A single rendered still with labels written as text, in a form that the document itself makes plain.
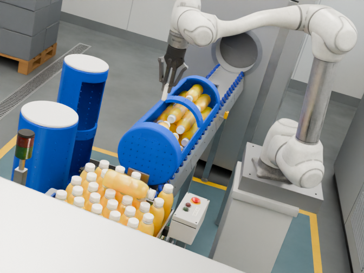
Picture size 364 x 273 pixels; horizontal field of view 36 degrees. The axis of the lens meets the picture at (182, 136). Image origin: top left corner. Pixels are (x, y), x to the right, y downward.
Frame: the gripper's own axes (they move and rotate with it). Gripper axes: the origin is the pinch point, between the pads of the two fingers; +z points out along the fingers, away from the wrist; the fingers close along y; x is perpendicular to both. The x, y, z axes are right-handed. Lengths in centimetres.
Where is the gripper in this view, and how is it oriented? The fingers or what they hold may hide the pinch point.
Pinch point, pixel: (166, 92)
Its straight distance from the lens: 231.7
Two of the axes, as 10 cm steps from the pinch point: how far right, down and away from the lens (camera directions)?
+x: 2.8, -3.6, 8.9
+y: 9.3, 3.3, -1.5
